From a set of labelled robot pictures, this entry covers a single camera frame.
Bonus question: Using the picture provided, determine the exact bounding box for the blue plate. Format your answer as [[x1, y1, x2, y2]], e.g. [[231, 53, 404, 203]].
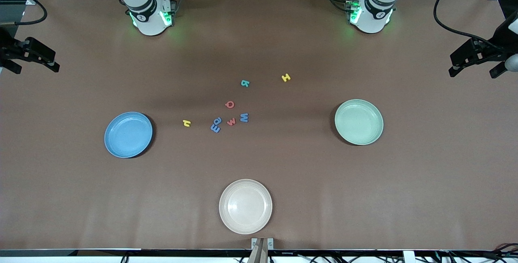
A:
[[104, 111, 154, 159]]

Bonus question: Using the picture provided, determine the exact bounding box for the green plate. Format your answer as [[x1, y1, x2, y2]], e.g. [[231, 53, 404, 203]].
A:
[[334, 99, 384, 146]]

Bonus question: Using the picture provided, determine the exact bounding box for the beige plate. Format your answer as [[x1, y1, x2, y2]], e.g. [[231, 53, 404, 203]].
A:
[[219, 178, 273, 235]]

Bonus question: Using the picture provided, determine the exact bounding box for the metal table edge bracket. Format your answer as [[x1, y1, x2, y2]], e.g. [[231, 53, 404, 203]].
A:
[[251, 238, 274, 251]]

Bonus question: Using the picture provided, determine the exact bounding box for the brown wooden post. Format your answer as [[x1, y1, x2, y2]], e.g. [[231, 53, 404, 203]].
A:
[[247, 239, 269, 263]]

